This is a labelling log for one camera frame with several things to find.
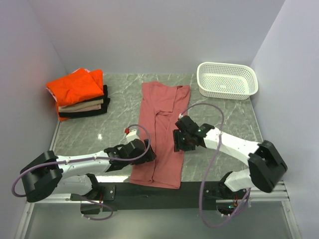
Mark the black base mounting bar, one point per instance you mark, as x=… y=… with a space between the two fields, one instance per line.
x=127 y=196

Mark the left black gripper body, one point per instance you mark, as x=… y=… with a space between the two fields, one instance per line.
x=147 y=157

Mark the white perforated plastic basket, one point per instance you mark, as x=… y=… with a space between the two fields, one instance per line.
x=226 y=81

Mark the beige folded t shirt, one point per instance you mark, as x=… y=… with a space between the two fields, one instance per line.
x=82 y=107

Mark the orange folded t shirt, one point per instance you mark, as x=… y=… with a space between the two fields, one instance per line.
x=80 y=86

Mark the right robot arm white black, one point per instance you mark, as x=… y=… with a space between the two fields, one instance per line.
x=265 y=165

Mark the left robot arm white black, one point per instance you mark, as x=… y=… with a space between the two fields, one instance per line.
x=50 y=174

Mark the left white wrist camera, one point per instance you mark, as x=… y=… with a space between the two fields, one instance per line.
x=131 y=134

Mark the aluminium rail frame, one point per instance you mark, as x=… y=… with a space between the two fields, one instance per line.
x=279 y=194

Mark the pink red t shirt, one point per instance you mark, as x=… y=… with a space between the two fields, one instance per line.
x=159 y=111

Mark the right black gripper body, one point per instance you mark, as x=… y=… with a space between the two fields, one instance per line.
x=181 y=142

